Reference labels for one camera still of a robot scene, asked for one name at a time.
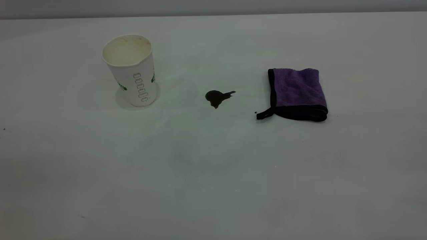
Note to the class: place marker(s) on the white paper coffee cup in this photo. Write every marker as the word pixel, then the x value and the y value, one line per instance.
pixel 133 71

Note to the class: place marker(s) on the dark coffee spill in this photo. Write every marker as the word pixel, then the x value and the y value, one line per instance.
pixel 216 97

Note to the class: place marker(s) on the purple microfiber cloth black trim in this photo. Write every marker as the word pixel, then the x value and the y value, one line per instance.
pixel 297 90

